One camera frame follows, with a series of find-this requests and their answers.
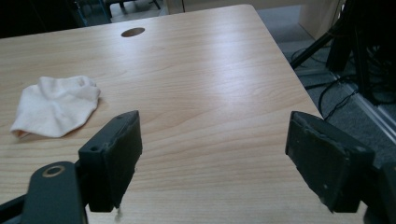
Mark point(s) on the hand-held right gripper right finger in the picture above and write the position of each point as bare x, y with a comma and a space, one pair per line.
327, 161

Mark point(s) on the light wooden cabinet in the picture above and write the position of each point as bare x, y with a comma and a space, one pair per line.
317, 17

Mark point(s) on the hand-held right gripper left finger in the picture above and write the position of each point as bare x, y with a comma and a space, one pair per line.
115, 155

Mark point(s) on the white cloth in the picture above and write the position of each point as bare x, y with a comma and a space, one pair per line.
54, 105

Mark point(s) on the dark equipment stand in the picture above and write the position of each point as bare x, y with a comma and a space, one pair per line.
364, 49

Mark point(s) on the black stand leg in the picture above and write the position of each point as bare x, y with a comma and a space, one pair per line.
314, 48

